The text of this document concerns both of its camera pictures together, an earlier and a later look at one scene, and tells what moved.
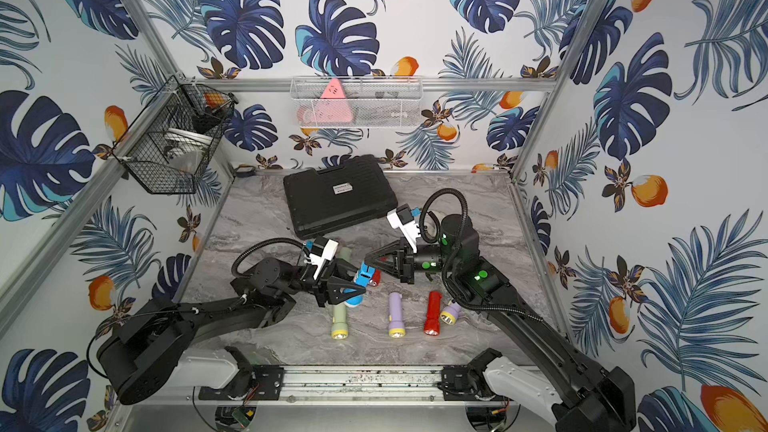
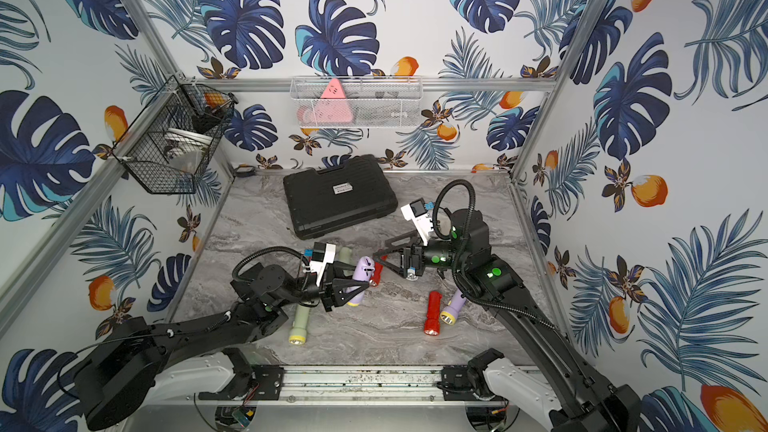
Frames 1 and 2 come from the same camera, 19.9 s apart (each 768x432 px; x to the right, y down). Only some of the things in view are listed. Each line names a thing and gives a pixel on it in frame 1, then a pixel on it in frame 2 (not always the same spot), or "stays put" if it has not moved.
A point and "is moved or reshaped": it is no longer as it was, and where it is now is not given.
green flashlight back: [346, 254] stays put
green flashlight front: [339, 327] → [298, 333]
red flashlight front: [432, 325] stays put
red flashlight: [376, 278] stays put
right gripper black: [395, 246] stays put
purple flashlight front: [396, 325] is moved or reshaped
